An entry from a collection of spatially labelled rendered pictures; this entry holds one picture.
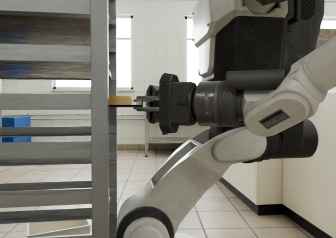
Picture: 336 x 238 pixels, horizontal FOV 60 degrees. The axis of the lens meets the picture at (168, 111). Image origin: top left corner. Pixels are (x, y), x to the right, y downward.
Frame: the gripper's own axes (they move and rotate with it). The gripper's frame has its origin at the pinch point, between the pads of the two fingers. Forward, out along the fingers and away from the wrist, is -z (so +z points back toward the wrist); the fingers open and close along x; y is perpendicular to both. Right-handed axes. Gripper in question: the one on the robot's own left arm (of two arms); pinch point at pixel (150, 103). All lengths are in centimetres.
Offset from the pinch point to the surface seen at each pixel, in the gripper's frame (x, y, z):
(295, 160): -36, -147, 32
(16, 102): 0.1, 16.8, -19.3
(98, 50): 9.5, 11.8, -4.8
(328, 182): -41, -119, 48
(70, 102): 0.1, 12.0, -11.0
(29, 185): -26, -14, -50
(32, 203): -18.7, 15.4, -16.9
